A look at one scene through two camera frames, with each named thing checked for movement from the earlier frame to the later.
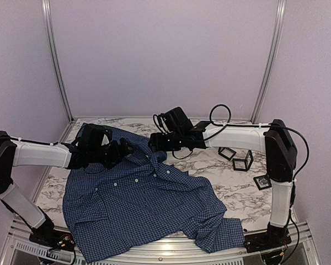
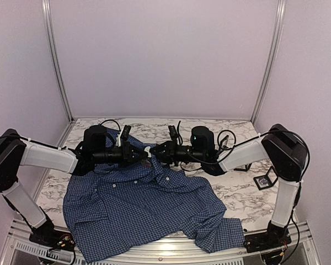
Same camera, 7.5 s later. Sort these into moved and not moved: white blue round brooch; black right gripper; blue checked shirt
Moved: black right gripper
Not moved: blue checked shirt; white blue round brooch
